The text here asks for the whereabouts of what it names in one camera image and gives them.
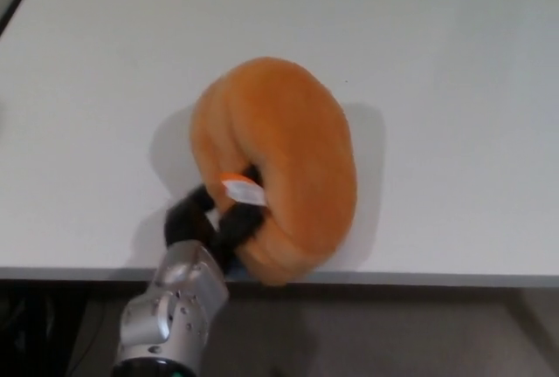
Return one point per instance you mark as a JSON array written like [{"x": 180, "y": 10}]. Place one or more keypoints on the black under-table frame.
[{"x": 43, "y": 329}]

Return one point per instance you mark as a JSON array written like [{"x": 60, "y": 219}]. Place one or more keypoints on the orange plush soft plate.
[{"x": 284, "y": 132}]

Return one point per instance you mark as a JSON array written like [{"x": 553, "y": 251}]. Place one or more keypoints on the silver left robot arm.
[{"x": 174, "y": 303}]

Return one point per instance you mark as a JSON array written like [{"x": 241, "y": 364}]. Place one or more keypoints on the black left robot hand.
[{"x": 185, "y": 220}]

